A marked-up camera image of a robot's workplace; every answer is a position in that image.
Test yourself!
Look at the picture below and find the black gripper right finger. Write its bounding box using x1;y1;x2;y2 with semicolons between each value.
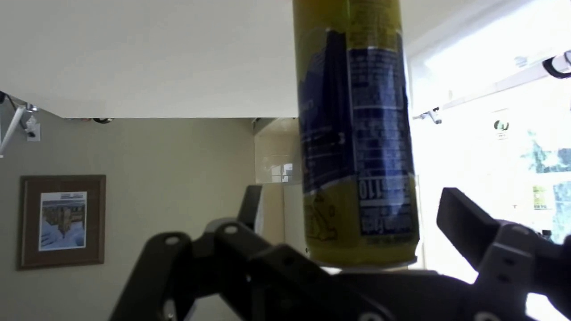
437;188;501;270

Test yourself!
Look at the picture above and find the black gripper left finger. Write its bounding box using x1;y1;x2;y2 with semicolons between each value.
237;186;262;229

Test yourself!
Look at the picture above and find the yellow and blue can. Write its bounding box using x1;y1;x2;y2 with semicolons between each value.
292;0;419;266

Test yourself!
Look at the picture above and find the framed wall picture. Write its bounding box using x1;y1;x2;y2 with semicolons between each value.
16;175;107;270

